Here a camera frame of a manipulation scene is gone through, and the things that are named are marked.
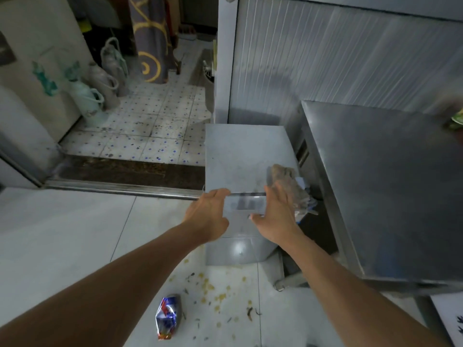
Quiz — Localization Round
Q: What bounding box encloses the person's left hand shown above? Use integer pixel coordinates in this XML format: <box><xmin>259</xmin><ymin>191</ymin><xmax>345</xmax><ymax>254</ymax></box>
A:
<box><xmin>184</xmin><ymin>188</ymin><xmax>232</xmax><ymax>244</ymax></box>

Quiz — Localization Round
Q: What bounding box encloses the person's right hand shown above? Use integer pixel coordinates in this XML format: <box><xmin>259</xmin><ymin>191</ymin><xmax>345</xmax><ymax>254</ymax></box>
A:
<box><xmin>249</xmin><ymin>184</ymin><xmax>309</xmax><ymax>250</ymax></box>

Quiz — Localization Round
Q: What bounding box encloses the small stainless steel box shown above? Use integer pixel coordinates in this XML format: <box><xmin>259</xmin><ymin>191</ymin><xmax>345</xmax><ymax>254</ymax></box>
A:
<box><xmin>204</xmin><ymin>123</ymin><xmax>301</xmax><ymax>266</ymax></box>

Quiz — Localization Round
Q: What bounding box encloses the person's left forearm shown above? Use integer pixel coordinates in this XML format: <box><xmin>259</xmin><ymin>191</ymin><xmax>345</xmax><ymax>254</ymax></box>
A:
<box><xmin>0</xmin><ymin>225</ymin><xmax>218</xmax><ymax>347</ymax></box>

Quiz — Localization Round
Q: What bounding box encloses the person's right forearm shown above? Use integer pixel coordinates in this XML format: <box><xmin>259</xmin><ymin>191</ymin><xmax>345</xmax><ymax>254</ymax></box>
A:
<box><xmin>279</xmin><ymin>235</ymin><xmax>453</xmax><ymax>347</ymax></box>

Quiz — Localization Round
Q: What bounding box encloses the grey-brown rag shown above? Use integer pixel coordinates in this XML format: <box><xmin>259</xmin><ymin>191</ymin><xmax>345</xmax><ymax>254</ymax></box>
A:
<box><xmin>268</xmin><ymin>164</ymin><xmax>319</xmax><ymax>222</ymax></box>

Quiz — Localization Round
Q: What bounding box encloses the stainless steel table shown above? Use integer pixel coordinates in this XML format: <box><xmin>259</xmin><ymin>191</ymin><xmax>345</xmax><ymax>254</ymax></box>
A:
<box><xmin>274</xmin><ymin>100</ymin><xmax>463</xmax><ymax>296</ymax></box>

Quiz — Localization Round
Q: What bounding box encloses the crushed blue snack packet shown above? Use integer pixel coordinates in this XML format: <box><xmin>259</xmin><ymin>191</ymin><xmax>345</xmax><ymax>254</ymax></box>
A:
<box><xmin>155</xmin><ymin>294</ymin><xmax>182</xmax><ymax>340</ymax></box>

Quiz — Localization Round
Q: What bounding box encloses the pale green thermos jug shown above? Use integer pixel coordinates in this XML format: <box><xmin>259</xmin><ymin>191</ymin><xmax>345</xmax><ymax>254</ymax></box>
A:
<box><xmin>68</xmin><ymin>80</ymin><xmax>105</xmax><ymax>118</ymax></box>

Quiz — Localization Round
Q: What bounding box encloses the grey curtain with yellow swirls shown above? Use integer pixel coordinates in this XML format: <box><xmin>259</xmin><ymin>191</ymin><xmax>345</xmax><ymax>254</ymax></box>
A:
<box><xmin>128</xmin><ymin>0</ymin><xmax>170</xmax><ymax>84</ymax></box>

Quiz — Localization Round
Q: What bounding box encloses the corrugated metal panel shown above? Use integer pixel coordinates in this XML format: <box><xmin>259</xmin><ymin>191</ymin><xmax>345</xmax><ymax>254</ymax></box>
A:
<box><xmin>211</xmin><ymin>0</ymin><xmax>463</xmax><ymax>127</ymax></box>

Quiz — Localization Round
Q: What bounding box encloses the white door with green marks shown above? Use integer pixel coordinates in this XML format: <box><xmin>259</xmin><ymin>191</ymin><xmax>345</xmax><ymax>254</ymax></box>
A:
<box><xmin>0</xmin><ymin>0</ymin><xmax>95</xmax><ymax>189</ymax></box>

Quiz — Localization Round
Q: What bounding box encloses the white printed paper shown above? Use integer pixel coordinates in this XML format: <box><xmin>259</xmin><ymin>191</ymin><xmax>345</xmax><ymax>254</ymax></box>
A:
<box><xmin>430</xmin><ymin>294</ymin><xmax>463</xmax><ymax>347</ymax></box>

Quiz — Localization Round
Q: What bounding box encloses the green object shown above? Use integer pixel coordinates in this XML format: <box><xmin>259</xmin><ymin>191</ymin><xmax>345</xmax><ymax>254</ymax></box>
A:
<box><xmin>443</xmin><ymin>107</ymin><xmax>463</xmax><ymax>133</ymax></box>

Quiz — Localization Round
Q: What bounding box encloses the metal door threshold rail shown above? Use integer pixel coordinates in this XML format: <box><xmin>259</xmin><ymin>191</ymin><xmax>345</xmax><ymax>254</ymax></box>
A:
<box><xmin>43</xmin><ymin>179</ymin><xmax>207</xmax><ymax>201</ymax></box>

